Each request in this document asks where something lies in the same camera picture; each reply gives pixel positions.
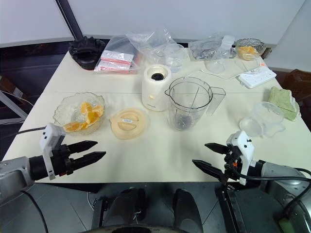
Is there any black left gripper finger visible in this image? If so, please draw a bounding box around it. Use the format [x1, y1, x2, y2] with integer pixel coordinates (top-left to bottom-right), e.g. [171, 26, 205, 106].
[69, 140, 99, 155]
[72, 151, 107, 171]

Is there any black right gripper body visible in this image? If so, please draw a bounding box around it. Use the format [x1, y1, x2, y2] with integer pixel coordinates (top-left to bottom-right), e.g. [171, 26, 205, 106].
[222, 145, 244, 182]

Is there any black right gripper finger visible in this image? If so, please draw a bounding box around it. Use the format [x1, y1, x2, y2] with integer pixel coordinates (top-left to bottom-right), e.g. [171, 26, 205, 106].
[204, 142, 229, 154]
[191, 159, 226, 182]

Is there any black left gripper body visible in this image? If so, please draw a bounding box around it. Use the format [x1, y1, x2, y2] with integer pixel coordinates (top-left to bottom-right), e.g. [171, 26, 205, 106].
[51, 144, 75, 177]

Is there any peeled orange segment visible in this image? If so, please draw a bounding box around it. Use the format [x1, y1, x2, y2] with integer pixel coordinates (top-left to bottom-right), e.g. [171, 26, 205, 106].
[92, 104, 105, 120]
[63, 121, 88, 133]
[83, 111, 102, 127]
[80, 101, 94, 117]

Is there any cream blender lid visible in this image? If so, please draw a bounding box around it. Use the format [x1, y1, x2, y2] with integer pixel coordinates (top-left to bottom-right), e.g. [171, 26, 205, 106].
[109, 107, 150, 140]

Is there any clear blender jar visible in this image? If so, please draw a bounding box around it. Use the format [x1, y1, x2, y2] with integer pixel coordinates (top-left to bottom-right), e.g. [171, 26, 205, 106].
[165, 76, 226, 132]

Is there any cream blender base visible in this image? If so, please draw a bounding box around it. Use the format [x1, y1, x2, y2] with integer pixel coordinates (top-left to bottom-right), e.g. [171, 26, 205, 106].
[141, 64, 172, 113]

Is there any clear round plastic lid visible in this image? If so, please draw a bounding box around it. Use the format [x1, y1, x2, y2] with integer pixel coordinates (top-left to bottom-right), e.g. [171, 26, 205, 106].
[239, 116, 264, 138]

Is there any scalloped clear glass bowl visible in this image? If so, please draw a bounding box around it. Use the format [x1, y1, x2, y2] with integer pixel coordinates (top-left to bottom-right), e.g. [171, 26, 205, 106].
[53, 92, 106, 136]

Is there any clear round plastic container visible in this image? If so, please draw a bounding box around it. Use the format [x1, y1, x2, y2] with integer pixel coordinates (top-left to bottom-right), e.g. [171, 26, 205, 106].
[253, 101, 285, 133]

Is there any white metal rack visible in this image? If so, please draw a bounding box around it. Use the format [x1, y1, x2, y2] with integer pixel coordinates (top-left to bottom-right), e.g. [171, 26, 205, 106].
[0, 89, 33, 120]

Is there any green folded cloth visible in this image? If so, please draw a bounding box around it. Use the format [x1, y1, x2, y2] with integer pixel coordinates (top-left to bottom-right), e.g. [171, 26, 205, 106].
[268, 86, 301, 121]

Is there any white power strip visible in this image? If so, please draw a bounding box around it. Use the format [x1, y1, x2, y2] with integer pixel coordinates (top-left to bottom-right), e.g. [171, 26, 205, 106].
[236, 67, 278, 89]

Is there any zip bag with pink packets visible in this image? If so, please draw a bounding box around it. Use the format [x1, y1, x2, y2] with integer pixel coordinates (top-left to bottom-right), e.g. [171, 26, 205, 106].
[94, 36, 144, 75]

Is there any black ridged plastic container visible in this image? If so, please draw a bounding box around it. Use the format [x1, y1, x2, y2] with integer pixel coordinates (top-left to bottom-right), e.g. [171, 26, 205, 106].
[68, 36, 106, 71]

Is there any plastic bag with dark parts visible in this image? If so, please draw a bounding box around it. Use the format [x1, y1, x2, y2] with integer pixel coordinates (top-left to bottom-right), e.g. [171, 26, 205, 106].
[189, 33, 237, 62]

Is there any pile of orange slices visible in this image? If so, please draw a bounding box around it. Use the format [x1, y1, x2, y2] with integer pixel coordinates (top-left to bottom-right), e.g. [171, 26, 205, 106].
[238, 46, 259, 60]

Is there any clear measuring cup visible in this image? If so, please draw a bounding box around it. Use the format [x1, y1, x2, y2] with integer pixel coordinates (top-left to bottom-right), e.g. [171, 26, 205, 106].
[162, 43, 190, 73]

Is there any brown wooden furniture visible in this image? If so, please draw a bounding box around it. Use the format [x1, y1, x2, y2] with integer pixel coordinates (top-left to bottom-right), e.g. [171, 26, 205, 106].
[282, 68, 311, 113]

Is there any small clear plastic bottle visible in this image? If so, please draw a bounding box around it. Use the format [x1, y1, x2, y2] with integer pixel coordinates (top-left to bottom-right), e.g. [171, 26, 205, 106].
[219, 34, 235, 57]

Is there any dark-rimmed glass bowl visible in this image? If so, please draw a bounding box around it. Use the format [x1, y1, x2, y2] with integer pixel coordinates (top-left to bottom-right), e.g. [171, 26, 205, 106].
[235, 38, 266, 61]

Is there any crumpled clear plastic bag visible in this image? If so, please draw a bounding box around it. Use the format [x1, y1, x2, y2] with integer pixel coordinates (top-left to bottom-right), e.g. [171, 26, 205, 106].
[125, 27, 177, 64]

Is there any dark slanted pole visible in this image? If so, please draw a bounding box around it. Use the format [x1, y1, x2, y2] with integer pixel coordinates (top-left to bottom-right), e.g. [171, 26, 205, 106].
[54, 0, 85, 40]

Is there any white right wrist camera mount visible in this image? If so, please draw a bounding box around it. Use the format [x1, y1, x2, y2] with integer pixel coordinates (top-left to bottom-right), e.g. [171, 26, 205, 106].
[225, 131, 256, 185]

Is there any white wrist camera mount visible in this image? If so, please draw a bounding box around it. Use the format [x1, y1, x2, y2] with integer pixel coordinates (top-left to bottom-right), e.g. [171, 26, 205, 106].
[39, 123, 67, 181]
[225, 131, 256, 185]

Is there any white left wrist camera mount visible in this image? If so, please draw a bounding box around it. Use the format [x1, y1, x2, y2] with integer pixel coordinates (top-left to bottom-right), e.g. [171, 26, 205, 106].
[39, 123, 67, 181]

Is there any black metal stand frame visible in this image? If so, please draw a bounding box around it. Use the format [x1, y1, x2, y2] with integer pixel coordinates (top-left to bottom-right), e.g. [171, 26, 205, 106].
[214, 181, 244, 233]

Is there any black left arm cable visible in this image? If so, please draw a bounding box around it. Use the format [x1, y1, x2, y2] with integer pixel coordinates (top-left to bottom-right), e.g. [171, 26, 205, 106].
[17, 126, 47, 134]

